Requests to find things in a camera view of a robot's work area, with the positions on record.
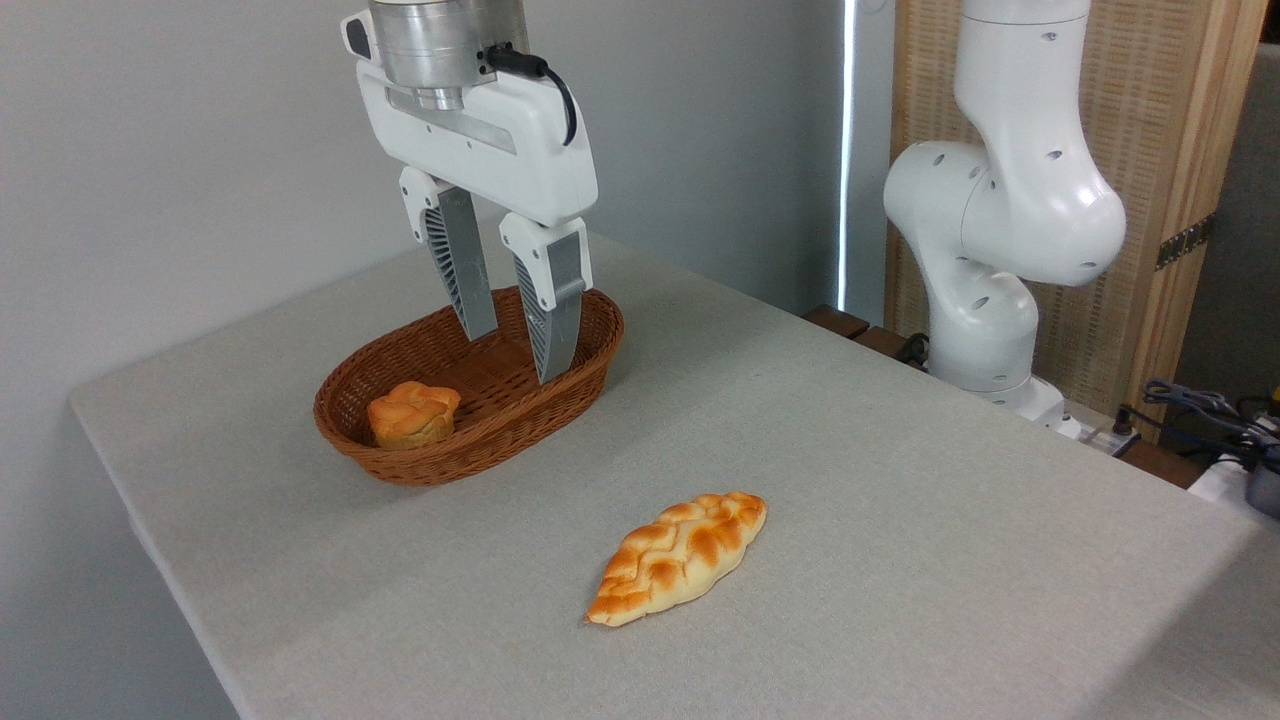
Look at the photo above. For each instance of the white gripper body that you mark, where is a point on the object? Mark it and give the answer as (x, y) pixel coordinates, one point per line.
(480, 160)

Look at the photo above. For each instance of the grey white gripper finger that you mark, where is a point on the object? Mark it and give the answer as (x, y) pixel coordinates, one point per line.
(556, 310)
(462, 260)

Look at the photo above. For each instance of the long braided bread loaf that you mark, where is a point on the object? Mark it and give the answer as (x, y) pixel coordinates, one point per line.
(675, 558)

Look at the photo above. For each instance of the brown wicker oval basket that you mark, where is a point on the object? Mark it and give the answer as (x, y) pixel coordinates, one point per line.
(500, 410)

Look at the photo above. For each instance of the round golden bread bun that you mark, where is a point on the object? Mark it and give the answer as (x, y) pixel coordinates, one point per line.
(412, 414)

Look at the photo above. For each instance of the dark wooden board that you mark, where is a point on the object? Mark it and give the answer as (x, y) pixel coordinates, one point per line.
(838, 320)

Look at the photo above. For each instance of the grey linen tablecloth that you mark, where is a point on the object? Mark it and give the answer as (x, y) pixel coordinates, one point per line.
(850, 520)

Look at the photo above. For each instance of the metal screen hinge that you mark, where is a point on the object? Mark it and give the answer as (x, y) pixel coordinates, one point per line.
(1186, 241)

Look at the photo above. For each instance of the wooden woven folding screen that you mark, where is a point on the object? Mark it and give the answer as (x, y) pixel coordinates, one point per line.
(1165, 120)

